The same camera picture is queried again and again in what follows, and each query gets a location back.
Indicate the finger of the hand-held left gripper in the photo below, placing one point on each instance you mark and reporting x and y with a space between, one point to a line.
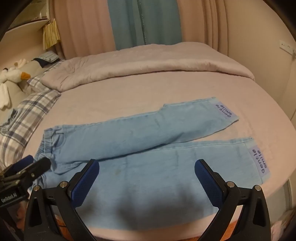
38 167
23 161

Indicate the yellow fringed cloth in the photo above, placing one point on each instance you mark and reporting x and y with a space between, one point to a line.
51 34

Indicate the large plaid pillow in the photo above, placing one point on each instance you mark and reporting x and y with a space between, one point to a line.
27 115

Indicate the pink bed sheet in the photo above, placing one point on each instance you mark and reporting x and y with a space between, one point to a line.
254 115

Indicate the teal curtain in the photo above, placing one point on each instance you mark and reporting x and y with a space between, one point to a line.
143 20

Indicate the white wall shelf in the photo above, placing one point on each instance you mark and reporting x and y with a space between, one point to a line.
27 24

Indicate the white wall socket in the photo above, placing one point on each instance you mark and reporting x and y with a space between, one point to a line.
286 45

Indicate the pink curtain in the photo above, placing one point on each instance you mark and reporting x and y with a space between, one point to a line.
85 25
205 23

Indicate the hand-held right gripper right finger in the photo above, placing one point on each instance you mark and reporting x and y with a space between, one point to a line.
209 183

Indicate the white plush goose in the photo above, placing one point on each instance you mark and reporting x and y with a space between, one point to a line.
13 75

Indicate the striped folded cloth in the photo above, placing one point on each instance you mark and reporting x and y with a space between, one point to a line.
47 57

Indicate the small plaid pillow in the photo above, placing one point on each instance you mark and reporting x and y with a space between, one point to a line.
37 78

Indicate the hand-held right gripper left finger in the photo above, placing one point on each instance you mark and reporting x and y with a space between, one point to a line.
84 183

